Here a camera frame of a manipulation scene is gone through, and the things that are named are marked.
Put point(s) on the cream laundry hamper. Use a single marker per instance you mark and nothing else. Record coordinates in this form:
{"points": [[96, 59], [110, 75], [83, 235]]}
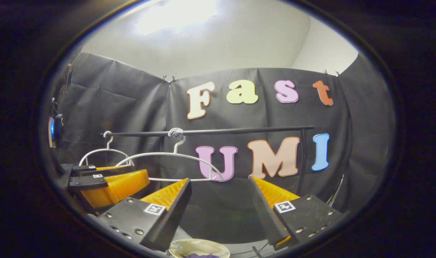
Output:
{"points": [[189, 245]]}

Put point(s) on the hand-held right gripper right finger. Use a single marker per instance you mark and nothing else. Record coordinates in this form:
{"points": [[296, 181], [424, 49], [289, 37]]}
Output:
{"points": [[270, 218]]}

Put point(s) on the black backdrop cloth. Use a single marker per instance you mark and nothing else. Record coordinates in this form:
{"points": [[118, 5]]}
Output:
{"points": [[114, 100]]}

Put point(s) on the purple knit garment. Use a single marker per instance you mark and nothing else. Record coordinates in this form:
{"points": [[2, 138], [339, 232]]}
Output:
{"points": [[202, 256]]}

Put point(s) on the black clothes rail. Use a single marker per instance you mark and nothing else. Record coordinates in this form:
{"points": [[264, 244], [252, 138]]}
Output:
{"points": [[239, 130]]}

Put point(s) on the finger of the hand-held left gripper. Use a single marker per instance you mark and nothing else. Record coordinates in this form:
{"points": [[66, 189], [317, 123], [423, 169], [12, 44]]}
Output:
{"points": [[82, 169], [87, 182]]}

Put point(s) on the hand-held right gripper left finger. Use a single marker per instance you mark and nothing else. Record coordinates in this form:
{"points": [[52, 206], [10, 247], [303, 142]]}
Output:
{"points": [[169, 218]]}

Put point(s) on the white clothes hanger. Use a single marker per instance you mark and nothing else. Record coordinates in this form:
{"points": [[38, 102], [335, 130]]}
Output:
{"points": [[107, 149], [175, 153]]}

